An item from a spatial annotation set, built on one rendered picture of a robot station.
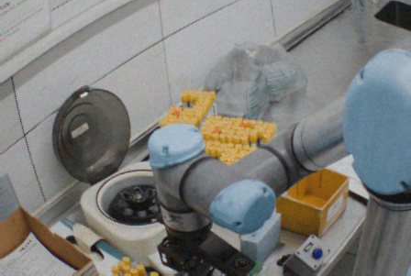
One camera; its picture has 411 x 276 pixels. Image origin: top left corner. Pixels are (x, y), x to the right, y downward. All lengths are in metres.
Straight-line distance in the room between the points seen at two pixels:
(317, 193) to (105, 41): 0.62
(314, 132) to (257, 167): 0.09
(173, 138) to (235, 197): 0.13
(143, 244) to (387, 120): 0.84
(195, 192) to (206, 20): 1.00
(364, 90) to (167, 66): 1.23
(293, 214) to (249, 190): 0.54
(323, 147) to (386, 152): 0.32
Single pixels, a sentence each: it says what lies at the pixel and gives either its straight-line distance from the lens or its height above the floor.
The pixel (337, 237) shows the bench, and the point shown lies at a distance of 1.33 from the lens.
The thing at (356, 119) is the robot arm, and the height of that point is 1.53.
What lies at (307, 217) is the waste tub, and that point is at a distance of 1.30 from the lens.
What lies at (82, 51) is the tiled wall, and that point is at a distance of 1.43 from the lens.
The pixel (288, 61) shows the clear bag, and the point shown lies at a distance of 1.84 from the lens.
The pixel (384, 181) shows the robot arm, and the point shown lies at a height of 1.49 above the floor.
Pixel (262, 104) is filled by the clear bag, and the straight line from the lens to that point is 1.75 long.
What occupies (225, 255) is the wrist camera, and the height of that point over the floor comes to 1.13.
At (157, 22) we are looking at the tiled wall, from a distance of 1.61.
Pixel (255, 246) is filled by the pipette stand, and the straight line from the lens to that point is 1.20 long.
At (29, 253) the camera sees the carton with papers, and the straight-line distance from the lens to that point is 1.32.
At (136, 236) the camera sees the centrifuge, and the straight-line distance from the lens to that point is 1.23.
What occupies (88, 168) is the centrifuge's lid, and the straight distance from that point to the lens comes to 1.44.
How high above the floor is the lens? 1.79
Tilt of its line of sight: 31 degrees down
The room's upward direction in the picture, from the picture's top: 7 degrees counter-clockwise
